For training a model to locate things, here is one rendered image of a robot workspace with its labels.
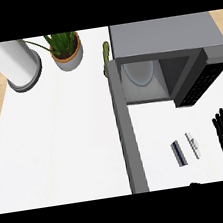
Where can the grey microwave door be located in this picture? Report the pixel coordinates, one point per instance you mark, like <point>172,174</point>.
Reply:
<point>129,137</point>

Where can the glass microwave turntable plate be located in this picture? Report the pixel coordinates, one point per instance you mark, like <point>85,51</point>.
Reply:
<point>140,74</point>

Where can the grey microwave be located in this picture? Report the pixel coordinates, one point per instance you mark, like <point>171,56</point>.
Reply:
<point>163,36</point>

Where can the green cucumber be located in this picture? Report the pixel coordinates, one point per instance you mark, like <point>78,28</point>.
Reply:
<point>106,53</point>

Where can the green plant in grey pot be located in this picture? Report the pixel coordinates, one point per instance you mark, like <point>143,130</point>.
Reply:
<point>69,57</point>

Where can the dark grey towel holder base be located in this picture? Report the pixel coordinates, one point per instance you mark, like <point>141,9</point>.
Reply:
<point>36,79</point>

